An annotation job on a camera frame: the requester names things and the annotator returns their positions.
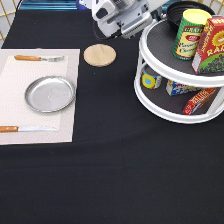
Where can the white two-tier lazy Susan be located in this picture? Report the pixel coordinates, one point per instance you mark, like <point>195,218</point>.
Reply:
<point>155,51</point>

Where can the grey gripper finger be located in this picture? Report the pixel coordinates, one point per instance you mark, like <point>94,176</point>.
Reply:
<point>158,14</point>

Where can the wooden handled knife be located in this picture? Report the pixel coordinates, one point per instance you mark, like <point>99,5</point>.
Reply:
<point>5,129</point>

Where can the blue yellow box lower tier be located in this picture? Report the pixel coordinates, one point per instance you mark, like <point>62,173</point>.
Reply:
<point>173,88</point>

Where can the green yellow parmesan can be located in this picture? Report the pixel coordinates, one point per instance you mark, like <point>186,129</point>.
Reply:
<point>189,33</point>

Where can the round metal plate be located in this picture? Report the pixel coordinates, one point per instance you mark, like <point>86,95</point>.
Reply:
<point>50,94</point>

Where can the beige woven placemat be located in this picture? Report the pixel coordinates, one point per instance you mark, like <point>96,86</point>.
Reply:
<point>15,77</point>

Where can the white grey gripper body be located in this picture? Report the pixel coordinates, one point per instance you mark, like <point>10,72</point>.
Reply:
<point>121,17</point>

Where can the blue yellow can lower tier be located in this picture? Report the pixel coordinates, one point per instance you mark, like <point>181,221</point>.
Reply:
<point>150,79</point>

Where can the wooden handled fork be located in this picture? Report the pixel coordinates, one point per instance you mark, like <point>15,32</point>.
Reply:
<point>37,58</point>

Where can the round wooden coaster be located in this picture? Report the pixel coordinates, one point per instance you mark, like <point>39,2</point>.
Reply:
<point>99,55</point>

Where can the black bowl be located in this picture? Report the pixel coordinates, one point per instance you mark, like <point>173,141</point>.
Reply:
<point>175,11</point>

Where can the red box lower tier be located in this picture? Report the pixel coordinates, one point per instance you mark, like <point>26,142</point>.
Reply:
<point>198,100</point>

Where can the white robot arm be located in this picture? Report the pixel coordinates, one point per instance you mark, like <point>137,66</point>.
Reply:
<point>153,5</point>

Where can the red raisins box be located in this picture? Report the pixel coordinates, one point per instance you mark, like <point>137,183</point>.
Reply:
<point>209,56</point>

